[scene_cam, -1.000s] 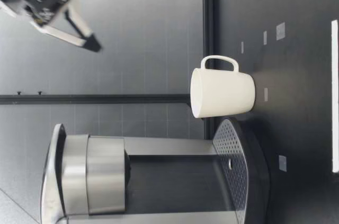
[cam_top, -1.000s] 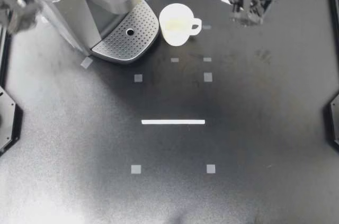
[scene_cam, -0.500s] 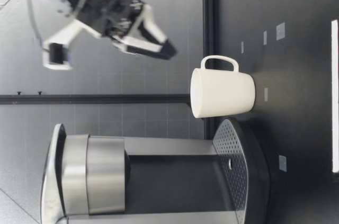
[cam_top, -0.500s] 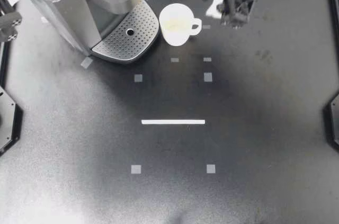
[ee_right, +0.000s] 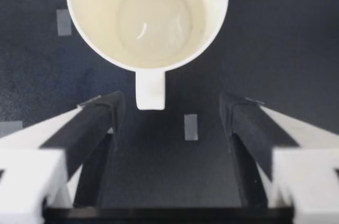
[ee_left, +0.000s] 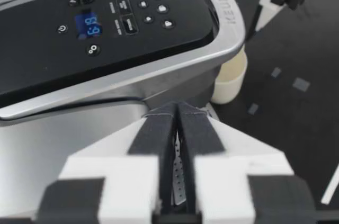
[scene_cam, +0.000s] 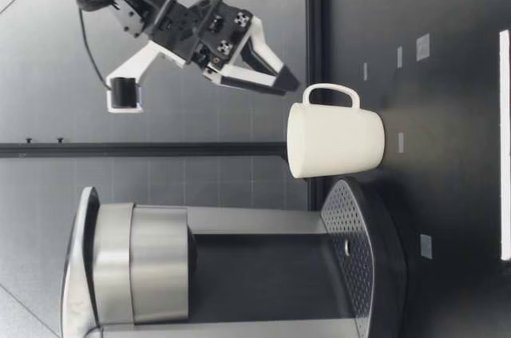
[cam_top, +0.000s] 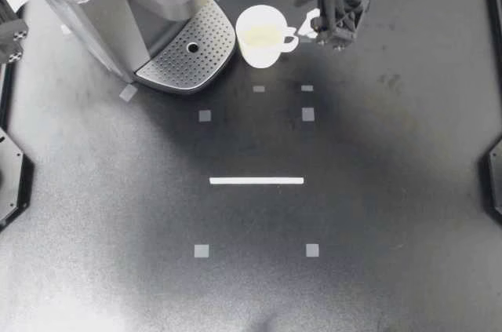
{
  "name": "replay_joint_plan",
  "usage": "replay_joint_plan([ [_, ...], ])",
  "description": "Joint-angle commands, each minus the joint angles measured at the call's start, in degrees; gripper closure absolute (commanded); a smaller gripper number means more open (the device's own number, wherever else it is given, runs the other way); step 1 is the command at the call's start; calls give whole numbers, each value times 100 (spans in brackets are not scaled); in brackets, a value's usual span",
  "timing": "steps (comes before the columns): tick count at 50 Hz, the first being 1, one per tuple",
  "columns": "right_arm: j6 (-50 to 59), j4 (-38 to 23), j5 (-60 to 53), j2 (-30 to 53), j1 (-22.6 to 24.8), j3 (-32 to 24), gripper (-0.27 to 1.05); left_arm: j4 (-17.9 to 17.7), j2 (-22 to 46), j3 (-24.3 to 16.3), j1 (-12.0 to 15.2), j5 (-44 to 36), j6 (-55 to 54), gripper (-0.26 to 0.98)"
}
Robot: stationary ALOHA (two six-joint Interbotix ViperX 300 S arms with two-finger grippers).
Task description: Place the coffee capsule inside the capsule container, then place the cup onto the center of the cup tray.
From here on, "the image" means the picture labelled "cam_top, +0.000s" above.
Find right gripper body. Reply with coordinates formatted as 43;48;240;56
312;0;373;51

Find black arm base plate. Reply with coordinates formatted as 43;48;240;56
0;126;35;233
479;142;502;227

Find white mug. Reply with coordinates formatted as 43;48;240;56
235;5;300;71

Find silver and black coffee machine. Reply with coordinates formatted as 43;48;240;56
38;0;237;97

